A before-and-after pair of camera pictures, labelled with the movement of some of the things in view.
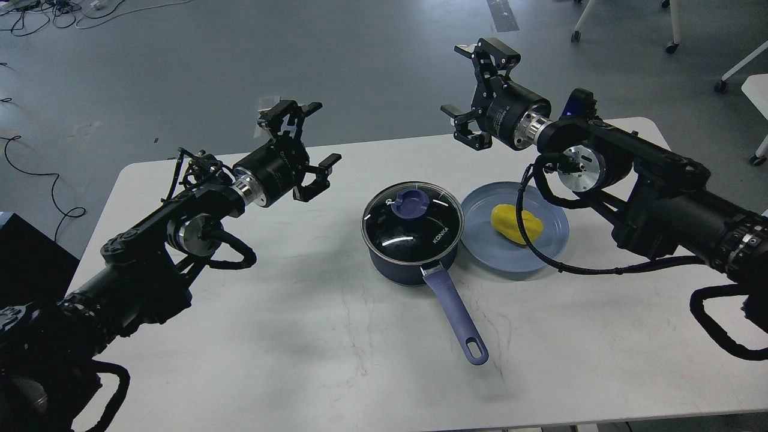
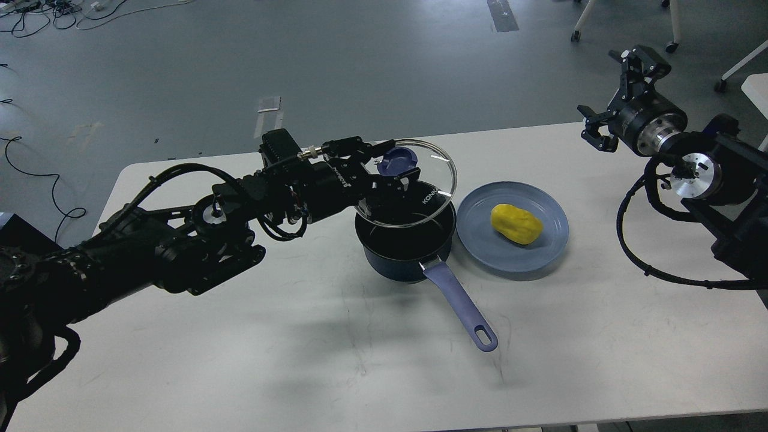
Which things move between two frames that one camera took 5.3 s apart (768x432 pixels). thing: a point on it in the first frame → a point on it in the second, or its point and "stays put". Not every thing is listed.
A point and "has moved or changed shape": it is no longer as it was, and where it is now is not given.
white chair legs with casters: (671, 48) stays put
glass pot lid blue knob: (411, 204) has moved or changed shape
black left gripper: (265, 176) → (327, 185)
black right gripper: (514, 116) → (644, 117)
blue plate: (489, 247) stays put
